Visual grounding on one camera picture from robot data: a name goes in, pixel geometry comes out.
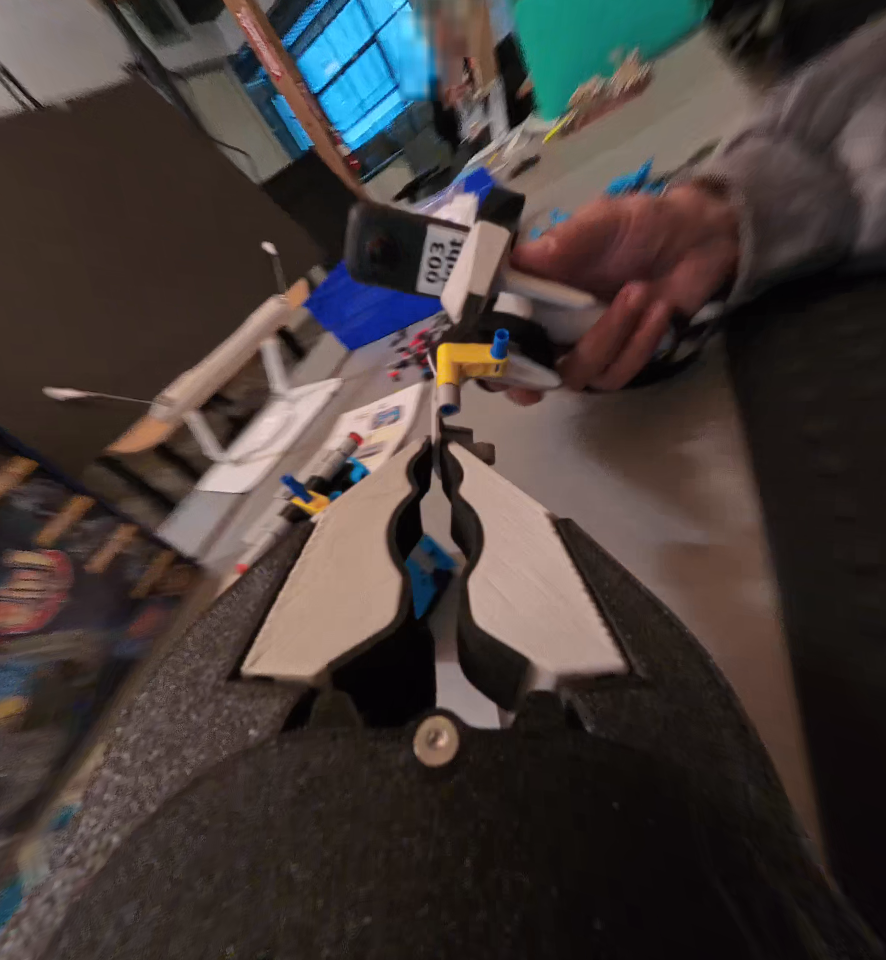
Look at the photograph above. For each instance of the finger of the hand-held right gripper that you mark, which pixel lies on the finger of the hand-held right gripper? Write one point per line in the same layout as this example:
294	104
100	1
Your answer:
480	262
525	377

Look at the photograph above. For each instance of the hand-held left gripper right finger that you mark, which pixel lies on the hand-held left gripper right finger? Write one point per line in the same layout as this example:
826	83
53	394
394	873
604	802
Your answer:
540	585

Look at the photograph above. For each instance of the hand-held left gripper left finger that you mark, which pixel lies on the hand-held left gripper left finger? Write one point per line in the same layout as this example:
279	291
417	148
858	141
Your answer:
338	585

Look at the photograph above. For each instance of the blue short pin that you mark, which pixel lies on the blue short pin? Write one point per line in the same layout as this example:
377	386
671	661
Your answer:
500	343

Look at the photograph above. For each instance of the yellow small connector piece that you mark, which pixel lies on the yellow small connector piece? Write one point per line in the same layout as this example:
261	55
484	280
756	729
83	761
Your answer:
461	356

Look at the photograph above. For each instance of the grey desk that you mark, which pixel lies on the grey desk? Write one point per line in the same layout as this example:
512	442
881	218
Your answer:
638	487

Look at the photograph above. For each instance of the person's right hand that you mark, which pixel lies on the person's right hand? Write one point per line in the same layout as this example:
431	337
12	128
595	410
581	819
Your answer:
653	247

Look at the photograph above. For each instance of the blue storage bin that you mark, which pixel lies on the blue storage bin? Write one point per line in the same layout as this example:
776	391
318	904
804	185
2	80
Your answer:
368	307

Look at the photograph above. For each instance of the pile of building pieces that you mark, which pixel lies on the pile of building pieces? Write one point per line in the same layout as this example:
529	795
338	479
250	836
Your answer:
420	345

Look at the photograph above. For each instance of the blue and black brick model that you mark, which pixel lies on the blue and black brick model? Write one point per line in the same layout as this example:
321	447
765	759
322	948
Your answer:
330	480

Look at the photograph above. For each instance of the building instruction booklet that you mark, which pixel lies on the building instruction booklet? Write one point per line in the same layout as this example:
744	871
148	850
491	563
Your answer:
383	427

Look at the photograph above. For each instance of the white laptop stand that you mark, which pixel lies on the white laptop stand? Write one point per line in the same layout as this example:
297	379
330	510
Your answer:
217	360

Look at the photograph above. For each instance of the wooden model kit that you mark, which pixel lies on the wooden model kit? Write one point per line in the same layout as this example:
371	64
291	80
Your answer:
611	82

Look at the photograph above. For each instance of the teal green panel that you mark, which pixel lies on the teal green panel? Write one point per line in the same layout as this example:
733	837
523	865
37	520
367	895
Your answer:
600	52

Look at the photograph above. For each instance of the dark partition panel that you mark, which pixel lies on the dark partition panel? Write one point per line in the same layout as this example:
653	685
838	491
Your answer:
112	262

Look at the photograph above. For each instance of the blue printed kit box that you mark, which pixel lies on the blue printed kit box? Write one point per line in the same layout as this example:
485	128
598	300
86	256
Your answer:
52	600

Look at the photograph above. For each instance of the wooden post with red label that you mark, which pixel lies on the wooden post with red label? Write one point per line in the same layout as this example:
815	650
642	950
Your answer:
293	90

